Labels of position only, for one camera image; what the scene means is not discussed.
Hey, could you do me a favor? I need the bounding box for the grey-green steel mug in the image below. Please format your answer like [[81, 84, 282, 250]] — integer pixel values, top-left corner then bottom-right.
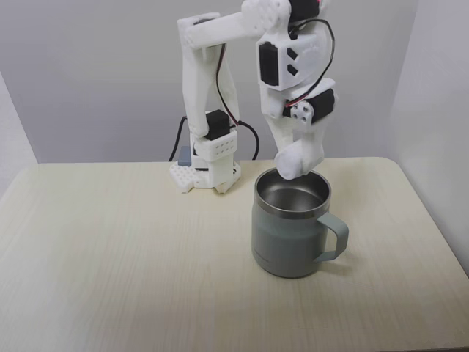
[[251, 166, 350, 279]]

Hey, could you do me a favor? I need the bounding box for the black power cable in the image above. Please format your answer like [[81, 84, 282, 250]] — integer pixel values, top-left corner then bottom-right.
[[167, 115, 188, 163]]

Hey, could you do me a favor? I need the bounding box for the white gauze dressing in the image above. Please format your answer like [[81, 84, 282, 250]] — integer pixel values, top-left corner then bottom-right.
[[274, 141, 315, 181]]

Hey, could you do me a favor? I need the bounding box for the black usb cable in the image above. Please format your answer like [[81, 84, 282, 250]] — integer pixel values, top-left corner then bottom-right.
[[234, 120, 260, 161]]

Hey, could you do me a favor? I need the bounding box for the red black servo wire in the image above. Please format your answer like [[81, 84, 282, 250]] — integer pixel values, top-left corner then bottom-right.
[[215, 42, 240, 128], [284, 18, 336, 109]]

